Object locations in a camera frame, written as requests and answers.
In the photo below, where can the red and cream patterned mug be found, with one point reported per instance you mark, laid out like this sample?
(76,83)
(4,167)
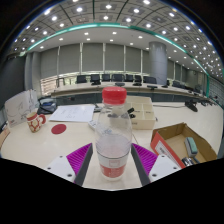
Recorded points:
(34,122)

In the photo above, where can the white printed cardboard box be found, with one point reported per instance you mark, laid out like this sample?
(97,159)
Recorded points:
(20,108)

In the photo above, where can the open brown cardboard box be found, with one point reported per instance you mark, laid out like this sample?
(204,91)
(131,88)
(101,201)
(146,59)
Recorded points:
(173,140)

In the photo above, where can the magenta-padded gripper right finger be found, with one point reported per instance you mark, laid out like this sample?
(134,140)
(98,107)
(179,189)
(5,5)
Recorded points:
(146,159)

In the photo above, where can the white compartment organizer box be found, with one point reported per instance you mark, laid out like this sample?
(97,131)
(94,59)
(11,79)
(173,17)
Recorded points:
(144,115)

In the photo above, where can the white printed paper sheet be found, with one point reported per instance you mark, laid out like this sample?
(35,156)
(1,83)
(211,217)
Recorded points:
(71,113)

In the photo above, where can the black desk conference unit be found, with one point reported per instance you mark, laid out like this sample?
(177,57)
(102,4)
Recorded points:
(47,106)

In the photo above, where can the black desk microphone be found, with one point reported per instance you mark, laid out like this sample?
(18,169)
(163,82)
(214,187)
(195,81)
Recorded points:
(191,106)

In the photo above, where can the clear red-capped water bottle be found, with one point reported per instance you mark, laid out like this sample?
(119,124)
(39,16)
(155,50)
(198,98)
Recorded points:
(113,140)

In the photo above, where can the small brown cardboard box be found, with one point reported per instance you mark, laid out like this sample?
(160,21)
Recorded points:
(3,136)

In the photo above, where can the black clip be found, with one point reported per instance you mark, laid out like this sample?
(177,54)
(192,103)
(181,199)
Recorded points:
(131,112)

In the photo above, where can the row of black office chairs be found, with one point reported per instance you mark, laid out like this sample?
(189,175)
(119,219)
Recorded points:
(115,78)

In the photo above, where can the grey-green whiteboard eraser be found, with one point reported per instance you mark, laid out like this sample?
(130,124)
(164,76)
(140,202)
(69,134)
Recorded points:
(191,146)

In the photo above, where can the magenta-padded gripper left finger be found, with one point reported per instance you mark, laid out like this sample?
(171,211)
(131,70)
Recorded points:
(79,159)

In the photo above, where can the group of ceiling lights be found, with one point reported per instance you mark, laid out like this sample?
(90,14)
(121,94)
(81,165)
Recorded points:
(128,20)

